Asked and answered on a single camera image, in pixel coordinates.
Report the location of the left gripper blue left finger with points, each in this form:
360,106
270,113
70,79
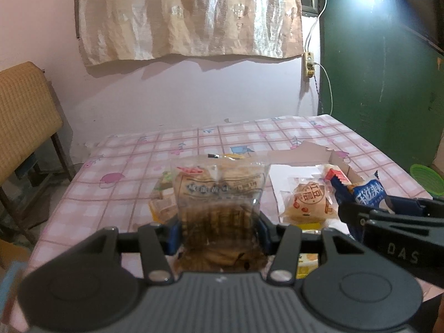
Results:
156,242

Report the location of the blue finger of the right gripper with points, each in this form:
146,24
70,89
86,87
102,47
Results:
415,206
343,196

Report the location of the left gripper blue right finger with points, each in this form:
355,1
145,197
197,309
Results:
283,243

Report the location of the blue sandwich cookie packet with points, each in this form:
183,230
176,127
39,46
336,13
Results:
369,195

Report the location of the red white snack packet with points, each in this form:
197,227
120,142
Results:
335,176

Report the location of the red bean bread packet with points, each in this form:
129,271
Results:
307,200

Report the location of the clear brown cracker bag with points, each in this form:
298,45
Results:
218,204

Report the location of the person's right hand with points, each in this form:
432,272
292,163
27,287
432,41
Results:
439,323

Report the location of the yellow chip packet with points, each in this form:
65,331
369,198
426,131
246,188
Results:
308,261

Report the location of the yellow edged cookie bag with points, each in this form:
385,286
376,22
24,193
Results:
163,209

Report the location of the green plastic basket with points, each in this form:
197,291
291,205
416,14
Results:
430,180

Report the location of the torn cardboard box tray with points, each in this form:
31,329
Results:
307,160

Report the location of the small green biscuit packet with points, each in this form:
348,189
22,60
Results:
164,182

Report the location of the pink checked tablecloth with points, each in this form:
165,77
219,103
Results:
122,282

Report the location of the yellow cake packet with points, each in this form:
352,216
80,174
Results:
230,156

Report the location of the green door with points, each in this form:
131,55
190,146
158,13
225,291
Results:
383,80

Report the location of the woven back wooden chair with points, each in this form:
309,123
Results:
29,118

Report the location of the beige shiny curtain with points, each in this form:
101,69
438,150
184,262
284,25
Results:
142,30

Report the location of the yellowed wall socket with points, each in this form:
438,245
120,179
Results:
308,64

